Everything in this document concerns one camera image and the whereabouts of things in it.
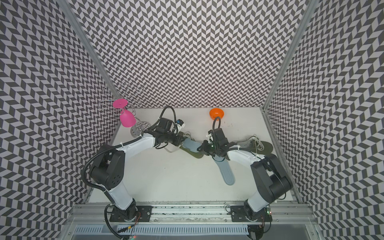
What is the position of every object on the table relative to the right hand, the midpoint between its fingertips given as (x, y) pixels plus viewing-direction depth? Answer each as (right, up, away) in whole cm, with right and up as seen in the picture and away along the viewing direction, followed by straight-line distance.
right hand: (197, 151), depth 86 cm
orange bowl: (+14, +24, +25) cm, 38 cm away
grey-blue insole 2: (+17, -11, +1) cm, 20 cm away
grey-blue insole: (-3, +4, +3) cm, 6 cm away
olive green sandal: (+34, +4, +3) cm, 35 cm away
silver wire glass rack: (-41, +13, +18) cm, 47 cm away
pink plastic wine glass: (-41, +19, +1) cm, 46 cm away
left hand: (-8, +6, +5) cm, 12 cm away
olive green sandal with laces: (-2, -3, +5) cm, 6 cm away
